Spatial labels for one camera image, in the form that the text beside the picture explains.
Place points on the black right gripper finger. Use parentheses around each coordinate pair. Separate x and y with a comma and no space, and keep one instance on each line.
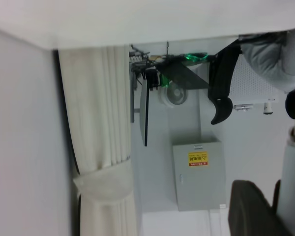
(248,211)

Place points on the thin grey monitor panel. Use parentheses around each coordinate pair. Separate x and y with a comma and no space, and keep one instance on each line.
(144,113)

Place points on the small metal bracket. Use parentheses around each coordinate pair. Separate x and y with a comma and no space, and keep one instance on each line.
(243,107)

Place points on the yellow warning label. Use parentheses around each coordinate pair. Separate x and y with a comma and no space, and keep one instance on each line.
(198,159)

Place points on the cream curtain tieback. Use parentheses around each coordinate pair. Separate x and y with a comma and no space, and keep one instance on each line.
(104,183)

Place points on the white round fan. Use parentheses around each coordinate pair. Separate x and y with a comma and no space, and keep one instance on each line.
(174,96)

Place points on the white perforated panel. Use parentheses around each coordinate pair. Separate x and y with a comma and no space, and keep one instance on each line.
(253,83)

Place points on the person in grey jacket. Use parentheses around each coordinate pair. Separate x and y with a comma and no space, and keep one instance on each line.
(273,51)

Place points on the cream white curtain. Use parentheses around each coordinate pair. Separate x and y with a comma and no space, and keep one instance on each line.
(98,105)

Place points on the grey electrical cabinet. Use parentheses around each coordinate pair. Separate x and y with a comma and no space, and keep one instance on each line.
(199,182)

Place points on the black triangular bracket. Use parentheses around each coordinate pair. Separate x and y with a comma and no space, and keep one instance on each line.
(184,76)

